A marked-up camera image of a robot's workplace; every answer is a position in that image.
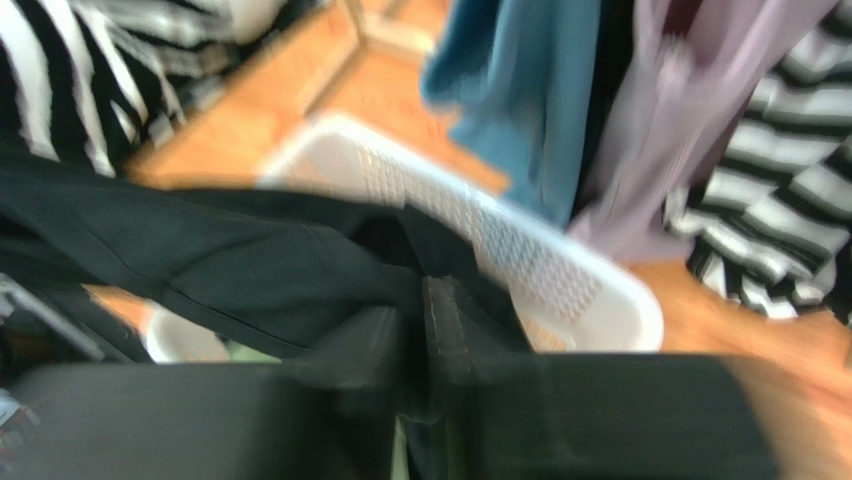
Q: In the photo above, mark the lilac ribbed tank top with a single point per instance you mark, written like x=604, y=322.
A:
x=695, y=63

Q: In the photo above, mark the green tank top navy trim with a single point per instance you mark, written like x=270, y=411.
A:
x=399, y=471

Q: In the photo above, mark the zebra print blanket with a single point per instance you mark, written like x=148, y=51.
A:
x=89, y=82

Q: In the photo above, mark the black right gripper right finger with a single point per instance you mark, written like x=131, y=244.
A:
x=586, y=419

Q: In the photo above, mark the blue ribbed tank top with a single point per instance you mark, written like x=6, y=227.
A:
x=520, y=74

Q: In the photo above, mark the white perforated plastic basket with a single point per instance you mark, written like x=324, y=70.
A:
x=499, y=240

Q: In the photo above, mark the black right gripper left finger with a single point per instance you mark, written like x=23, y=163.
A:
x=325, y=414

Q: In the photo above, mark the black white striped tank top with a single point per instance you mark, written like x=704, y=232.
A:
x=771, y=225

